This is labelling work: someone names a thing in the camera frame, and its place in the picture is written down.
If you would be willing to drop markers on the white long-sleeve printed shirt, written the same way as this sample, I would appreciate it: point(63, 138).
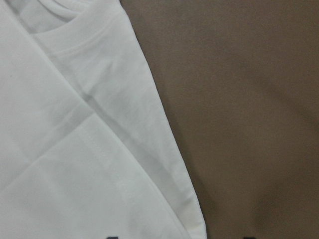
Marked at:
point(86, 149)

